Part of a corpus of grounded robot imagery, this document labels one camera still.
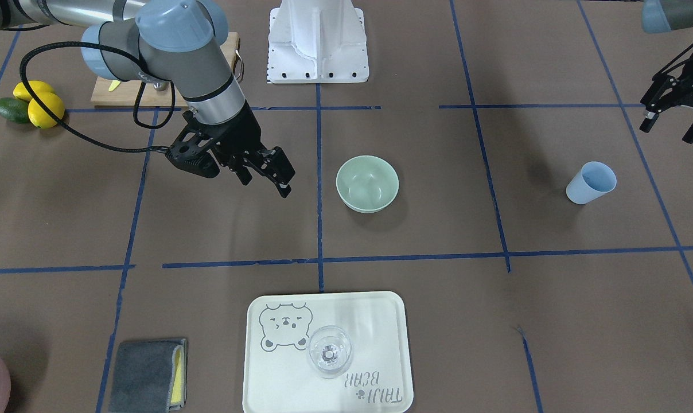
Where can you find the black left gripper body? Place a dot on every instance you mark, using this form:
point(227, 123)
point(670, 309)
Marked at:
point(692, 82)

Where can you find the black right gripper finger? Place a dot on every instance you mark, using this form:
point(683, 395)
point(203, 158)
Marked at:
point(240, 169)
point(276, 166)

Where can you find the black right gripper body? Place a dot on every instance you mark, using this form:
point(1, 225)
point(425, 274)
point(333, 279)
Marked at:
point(239, 133)

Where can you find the light blue plastic cup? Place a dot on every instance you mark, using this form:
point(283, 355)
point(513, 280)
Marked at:
point(592, 181)

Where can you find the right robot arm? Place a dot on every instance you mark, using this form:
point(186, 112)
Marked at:
point(177, 42)

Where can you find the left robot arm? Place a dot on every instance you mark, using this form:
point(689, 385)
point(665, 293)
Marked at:
point(667, 16)

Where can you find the green ceramic bowl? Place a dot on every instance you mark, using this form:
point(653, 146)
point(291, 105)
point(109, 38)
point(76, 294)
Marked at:
point(367, 184)

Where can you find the wooden cutting board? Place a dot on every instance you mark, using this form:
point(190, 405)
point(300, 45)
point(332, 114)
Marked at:
point(193, 74)

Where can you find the clear wine glass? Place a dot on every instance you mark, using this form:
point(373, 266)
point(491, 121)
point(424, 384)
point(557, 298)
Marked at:
point(330, 352)

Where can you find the cream bear serving tray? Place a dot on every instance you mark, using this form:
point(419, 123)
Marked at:
point(277, 374)

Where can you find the green avocado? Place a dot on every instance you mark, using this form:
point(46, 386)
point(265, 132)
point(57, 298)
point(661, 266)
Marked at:
point(14, 110)

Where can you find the grey yellow folded cloth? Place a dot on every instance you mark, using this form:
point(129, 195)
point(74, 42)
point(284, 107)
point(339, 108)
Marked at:
point(150, 376)

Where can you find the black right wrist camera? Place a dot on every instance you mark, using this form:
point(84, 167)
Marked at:
point(190, 152)

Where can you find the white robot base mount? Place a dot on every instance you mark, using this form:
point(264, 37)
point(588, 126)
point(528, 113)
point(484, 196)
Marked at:
point(317, 42)

